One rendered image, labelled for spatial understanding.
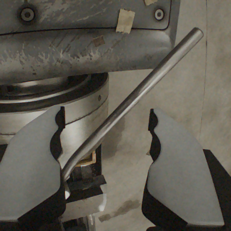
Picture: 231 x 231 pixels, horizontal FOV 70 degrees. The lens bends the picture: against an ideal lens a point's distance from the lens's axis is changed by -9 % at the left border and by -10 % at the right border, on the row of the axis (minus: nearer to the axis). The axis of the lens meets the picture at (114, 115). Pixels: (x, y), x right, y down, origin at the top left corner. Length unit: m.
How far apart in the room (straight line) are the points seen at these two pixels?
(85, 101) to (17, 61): 0.12
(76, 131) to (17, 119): 0.09
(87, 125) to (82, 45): 0.14
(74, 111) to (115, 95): 1.48
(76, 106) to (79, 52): 0.09
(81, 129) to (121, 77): 1.42
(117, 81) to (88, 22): 1.50
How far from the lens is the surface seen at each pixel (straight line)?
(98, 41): 0.22
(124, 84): 1.74
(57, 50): 0.21
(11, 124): 0.27
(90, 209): 1.00
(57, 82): 0.31
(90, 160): 0.82
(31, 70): 0.23
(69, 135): 0.29
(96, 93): 0.30
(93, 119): 0.32
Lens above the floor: 1.46
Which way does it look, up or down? 52 degrees down
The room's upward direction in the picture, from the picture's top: 144 degrees clockwise
